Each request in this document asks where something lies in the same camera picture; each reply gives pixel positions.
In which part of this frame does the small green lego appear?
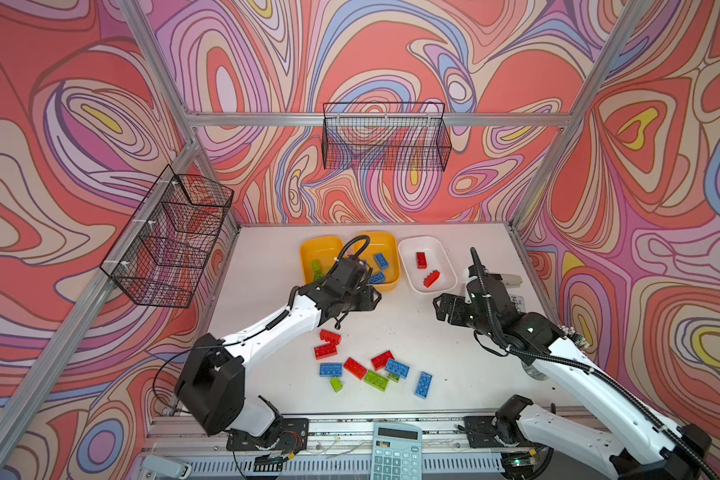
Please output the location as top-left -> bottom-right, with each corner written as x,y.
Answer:
310,260 -> 324,281

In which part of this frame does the teal calculator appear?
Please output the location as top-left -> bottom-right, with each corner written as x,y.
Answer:
370,423 -> 423,480

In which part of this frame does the black wire basket back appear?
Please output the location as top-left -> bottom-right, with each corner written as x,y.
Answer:
321,100 -> 452,172

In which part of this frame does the green lego brick front centre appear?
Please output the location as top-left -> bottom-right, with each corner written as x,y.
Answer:
363,371 -> 389,392

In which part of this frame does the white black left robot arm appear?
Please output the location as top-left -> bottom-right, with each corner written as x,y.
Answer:
174,255 -> 381,446

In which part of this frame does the black wire basket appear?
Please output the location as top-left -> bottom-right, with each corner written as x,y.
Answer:
321,100 -> 452,172
99,166 -> 234,308

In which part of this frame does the white plastic container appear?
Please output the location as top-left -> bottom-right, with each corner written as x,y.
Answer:
398,236 -> 458,298

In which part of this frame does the yellow left plastic container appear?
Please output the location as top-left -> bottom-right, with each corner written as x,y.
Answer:
299,235 -> 343,284

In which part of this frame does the black wire basket left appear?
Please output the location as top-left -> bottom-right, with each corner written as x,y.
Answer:
99,166 -> 234,308

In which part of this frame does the blue lego brick studs up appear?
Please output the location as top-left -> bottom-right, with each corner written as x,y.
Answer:
373,253 -> 389,270

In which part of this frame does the cup of pencils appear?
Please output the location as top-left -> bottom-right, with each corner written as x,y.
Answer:
518,328 -> 595,388

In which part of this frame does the small green lego brick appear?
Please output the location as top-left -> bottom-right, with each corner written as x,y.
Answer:
330,377 -> 343,393

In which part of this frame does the blue lego on green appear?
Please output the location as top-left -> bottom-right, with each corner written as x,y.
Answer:
385,359 -> 410,379

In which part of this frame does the red lego brick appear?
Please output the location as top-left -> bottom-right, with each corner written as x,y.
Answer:
319,329 -> 342,346
423,270 -> 440,288
314,343 -> 338,360
371,350 -> 395,371
415,252 -> 428,270
343,358 -> 368,381

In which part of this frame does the yellow plastic container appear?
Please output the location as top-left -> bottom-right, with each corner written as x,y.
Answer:
299,235 -> 343,284
359,231 -> 401,293

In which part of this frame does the black and beige stapler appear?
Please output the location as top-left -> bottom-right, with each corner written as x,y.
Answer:
491,273 -> 523,288

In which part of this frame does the yellow middle plastic container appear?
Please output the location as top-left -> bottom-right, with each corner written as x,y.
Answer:
359,231 -> 401,293

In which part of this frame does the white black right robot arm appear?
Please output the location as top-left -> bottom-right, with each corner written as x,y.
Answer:
433,267 -> 718,479

